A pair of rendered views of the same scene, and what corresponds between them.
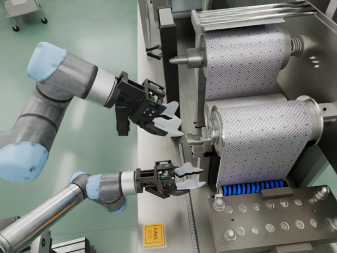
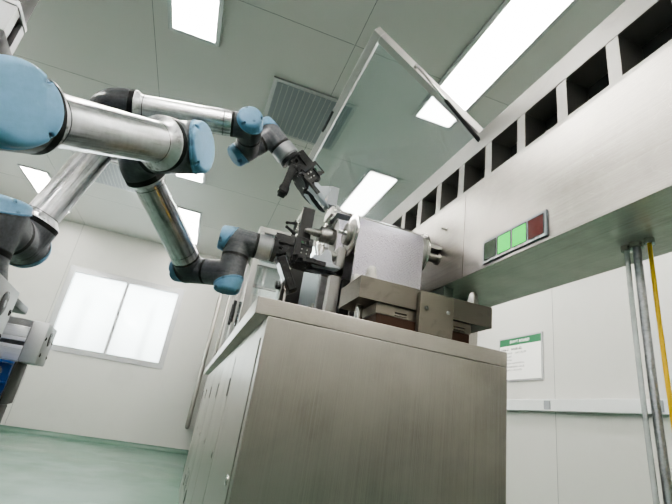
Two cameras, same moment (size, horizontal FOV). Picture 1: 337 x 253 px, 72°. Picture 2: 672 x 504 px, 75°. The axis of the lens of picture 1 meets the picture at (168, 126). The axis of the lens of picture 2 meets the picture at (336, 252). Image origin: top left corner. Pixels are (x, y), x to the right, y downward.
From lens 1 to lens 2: 1.43 m
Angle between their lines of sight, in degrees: 71
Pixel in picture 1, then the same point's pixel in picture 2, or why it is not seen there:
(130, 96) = (303, 160)
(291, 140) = (410, 242)
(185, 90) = not seen: hidden behind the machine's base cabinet
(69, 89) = (275, 134)
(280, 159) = (407, 268)
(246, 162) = (377, 259)
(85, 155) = not seen: outside the picture
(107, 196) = (242, 237)
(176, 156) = not seen: hidden behind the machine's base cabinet
